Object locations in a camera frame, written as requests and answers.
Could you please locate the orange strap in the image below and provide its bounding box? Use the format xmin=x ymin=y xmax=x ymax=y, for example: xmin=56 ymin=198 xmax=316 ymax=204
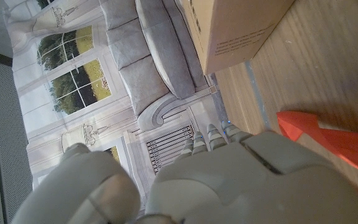
xmin=276 ymin=111 xmax=358 ymax=215

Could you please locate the cardboard packing box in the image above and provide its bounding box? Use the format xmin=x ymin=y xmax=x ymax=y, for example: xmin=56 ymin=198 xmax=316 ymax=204
xmin=178 ymin=0 xmax=295 ymax=75

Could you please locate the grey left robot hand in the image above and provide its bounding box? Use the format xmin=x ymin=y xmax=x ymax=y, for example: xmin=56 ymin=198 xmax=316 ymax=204
xmin=11 ymin=120 xmax=358 ymax=224

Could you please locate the grey perforated wall panel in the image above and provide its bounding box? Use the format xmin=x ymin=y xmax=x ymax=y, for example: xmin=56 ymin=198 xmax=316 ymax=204
xmin=0 ymin=46 xmax=34 ymax=224

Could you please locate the printed living room backdrop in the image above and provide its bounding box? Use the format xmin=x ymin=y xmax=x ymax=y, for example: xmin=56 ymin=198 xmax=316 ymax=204
xmin=3 ymin=0 xmax=229 ymax=218

